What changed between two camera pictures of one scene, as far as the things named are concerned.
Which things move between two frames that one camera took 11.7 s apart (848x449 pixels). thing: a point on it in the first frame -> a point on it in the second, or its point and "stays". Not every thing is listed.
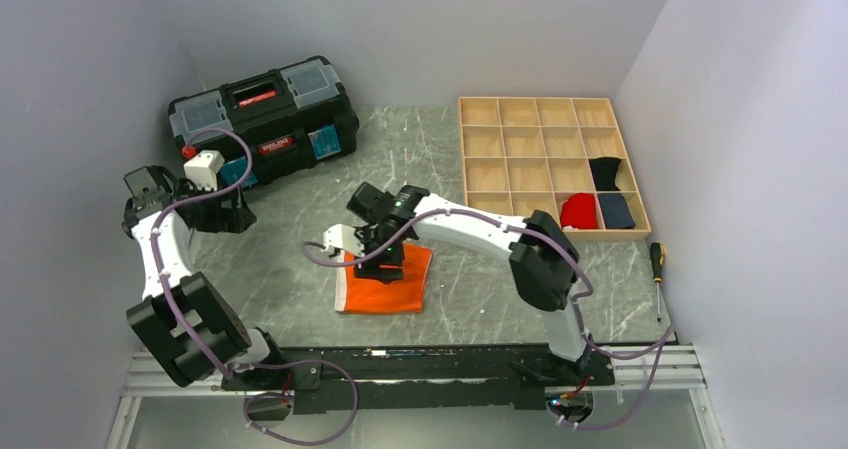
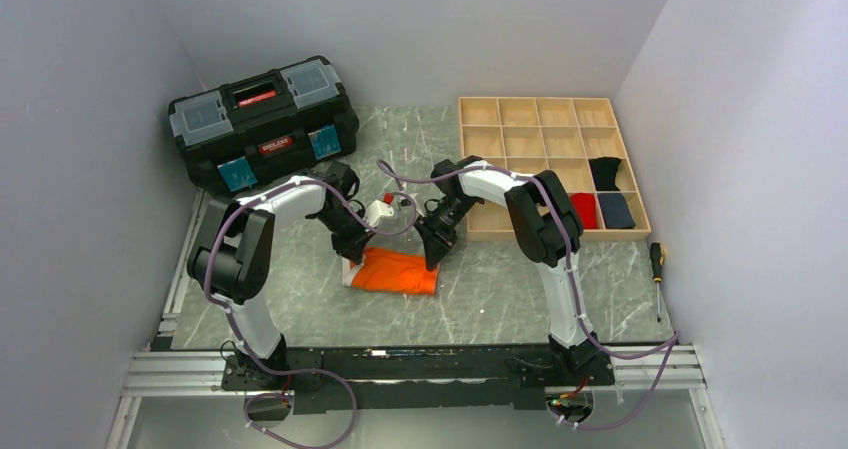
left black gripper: [235, 219] -> [354, 247]
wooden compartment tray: [522, 155] stays
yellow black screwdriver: [657, 254] stays
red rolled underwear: [579, 211] stays
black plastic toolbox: [294, 118] stays
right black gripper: [370, 268] -> [437, 241]
